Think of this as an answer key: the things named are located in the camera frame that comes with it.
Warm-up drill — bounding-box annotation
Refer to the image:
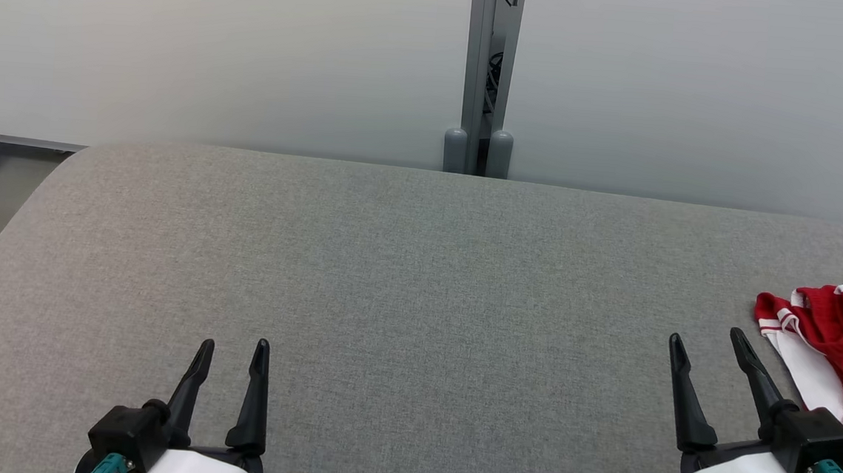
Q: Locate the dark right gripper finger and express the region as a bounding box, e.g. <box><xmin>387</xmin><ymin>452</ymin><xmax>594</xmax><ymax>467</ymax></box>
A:
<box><xmin>661</xmin><ymin>332</ymin><xmax>726</xmax><ymax>456</ymax></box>
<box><xmin>723</xmin><ymin>327</ymin><xmax>806</xmax><ymax>443</ymax></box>

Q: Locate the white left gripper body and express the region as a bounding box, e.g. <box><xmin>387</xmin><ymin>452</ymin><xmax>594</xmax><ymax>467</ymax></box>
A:
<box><xmin>75</xmin><ymin>437</ymin><xmax>275</xmax><ymax>473</ymax></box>

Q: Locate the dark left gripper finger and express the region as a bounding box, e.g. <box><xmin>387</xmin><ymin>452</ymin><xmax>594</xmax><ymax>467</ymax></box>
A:
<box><xmin>224</xmin><ymin>337</ymin><xmax>275</xmax><ymax>457</ymax></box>
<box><xmin>164</xmin><ymin>336</ymin><xmax>216</xmax><ymax>449</ymax></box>

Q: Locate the red Bulls 23 jersey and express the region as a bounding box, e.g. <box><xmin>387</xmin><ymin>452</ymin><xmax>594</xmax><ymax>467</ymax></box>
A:
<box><xmin>745</xmin><ymin>289</ymin><xmax>843</xmax><ymax>445</ymax></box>

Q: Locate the left teal plug black cable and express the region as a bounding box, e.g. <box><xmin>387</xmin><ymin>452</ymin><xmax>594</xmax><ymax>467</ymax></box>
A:
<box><xmin>84</xmin><ymin>451</ymin><xmax>131</xmax><ymax>473</ymax></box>

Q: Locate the grey partition post with feet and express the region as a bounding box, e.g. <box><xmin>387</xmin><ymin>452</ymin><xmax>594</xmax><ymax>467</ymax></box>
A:
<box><xmin>441</xmin><ymin>0</ymin><xmax>528</xmax><ymax>179</ymax></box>

